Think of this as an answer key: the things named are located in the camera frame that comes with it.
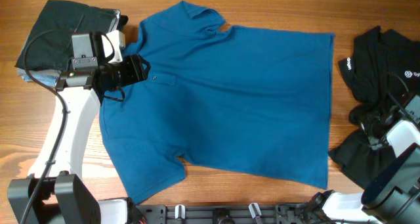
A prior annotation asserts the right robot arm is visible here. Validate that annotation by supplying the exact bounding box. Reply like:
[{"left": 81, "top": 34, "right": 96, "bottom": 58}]
[{"left": 319, "top": 93, "right": 419, "bottom": 223}]

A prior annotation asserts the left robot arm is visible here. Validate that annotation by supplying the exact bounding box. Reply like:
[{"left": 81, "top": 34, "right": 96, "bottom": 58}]
[{"left": 7, "top": 30, "right": 151, "bottom": 223}]

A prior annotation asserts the black polo shirt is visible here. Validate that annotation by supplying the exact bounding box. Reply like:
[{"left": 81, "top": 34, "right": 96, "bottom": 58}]
[{"left": 329, "top": 26, "right": 419, "bottom": 189}]

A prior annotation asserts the folded light blue garment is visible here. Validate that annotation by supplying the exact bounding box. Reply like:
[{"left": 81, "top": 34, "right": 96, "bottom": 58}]
[{"left": 17, "top": 68, "right": 62, "bottom": 87}]

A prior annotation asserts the blue polo shirt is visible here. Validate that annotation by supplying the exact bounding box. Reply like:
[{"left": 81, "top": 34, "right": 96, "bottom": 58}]
[{"left": 99, "top": 1, "right": 334, "bottom": 203}]

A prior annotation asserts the folded dark green garment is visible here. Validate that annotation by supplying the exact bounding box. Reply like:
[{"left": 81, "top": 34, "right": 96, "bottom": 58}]
[{"left": 16, "top": 0, "right": 128, "bottom": 71}]

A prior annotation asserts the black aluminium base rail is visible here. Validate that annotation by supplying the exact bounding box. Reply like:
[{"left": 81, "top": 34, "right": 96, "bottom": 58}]
[{"left": 137, "top": 203, "right": 328, "bottom": 224}]

